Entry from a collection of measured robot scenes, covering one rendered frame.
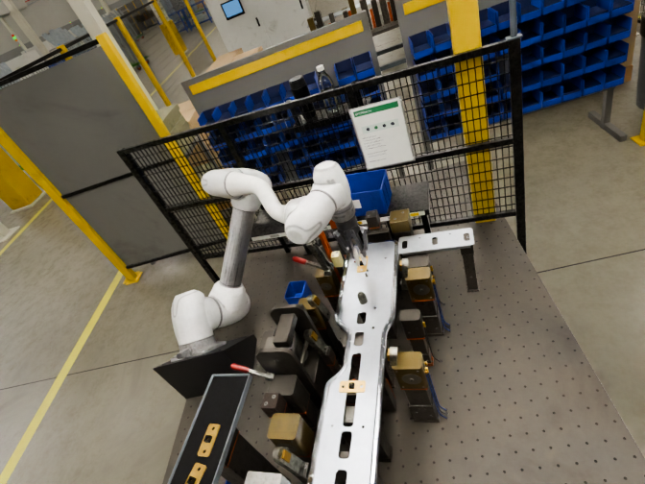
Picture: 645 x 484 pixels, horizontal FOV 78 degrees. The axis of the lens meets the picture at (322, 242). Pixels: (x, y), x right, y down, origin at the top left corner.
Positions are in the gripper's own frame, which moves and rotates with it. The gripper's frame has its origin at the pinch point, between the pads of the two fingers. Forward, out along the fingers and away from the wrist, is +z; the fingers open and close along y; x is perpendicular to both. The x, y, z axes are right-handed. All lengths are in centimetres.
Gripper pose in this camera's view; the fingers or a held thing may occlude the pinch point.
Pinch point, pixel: (359, 256)
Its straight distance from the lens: 150.3
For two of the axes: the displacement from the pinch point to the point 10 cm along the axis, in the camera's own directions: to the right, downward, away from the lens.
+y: 9.3, -1.3, -3.5
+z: 3.3, 7.3, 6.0
